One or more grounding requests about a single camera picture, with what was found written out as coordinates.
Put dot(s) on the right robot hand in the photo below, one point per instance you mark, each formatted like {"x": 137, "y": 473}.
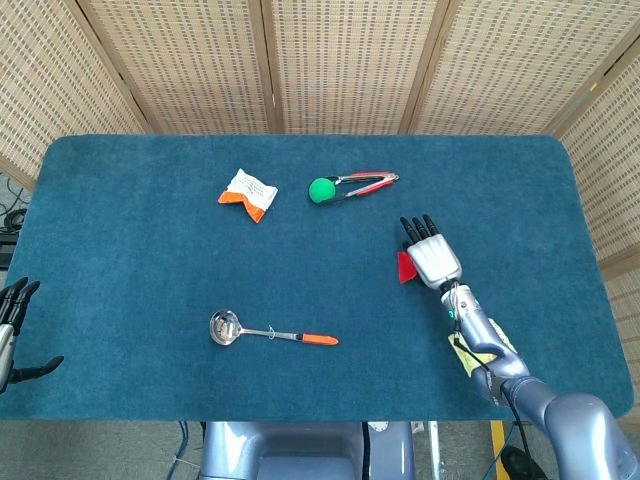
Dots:
{"x": 432, "y": 252}

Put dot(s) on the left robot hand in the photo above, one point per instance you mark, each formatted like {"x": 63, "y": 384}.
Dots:
{"x": 12, "y": 325}

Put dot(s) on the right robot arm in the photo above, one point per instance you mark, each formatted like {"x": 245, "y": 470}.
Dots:
{"x": 505, "y": 370}

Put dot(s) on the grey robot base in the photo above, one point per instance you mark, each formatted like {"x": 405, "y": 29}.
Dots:
{"x": 305, "y": 450}

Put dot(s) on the yellow floor tape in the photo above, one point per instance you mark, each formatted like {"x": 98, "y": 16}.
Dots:
{"x": 497, "y": 440}

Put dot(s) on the red steel tongs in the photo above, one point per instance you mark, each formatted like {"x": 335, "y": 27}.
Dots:
{"x": 367, "y": 183}

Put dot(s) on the yellow snack packet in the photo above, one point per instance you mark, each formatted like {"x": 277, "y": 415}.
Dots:
{"x": 462, "y": 355}

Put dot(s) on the green ball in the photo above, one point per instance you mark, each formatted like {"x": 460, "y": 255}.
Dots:
{"x": 322, "y": 190}

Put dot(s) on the blue table mat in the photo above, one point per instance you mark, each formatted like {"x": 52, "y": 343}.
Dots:
{"x": 300, "y": 275}

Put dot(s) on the white orange snack packet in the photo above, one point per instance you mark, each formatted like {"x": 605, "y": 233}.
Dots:
{"x": 248, "y": 195}

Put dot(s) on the bamboo folding screen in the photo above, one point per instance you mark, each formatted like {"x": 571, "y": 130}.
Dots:
{"x": 330, "y": 65}

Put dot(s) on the black shoe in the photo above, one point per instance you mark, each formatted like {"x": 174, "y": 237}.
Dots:
{"x": 517, "y": 462}

